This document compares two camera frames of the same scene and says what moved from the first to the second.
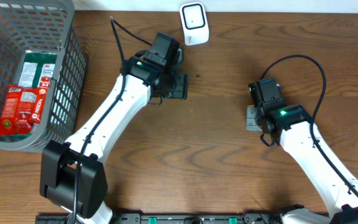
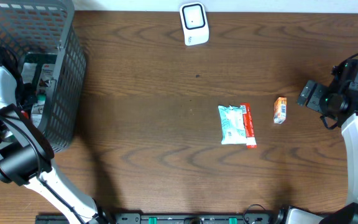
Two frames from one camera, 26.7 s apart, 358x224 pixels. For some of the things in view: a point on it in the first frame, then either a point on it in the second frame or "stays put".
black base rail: [164, 218] stays put
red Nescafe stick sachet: [45, 83] → [250, 140]
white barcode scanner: [194, 23] stays put
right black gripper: [250, 114] → [314, 101]
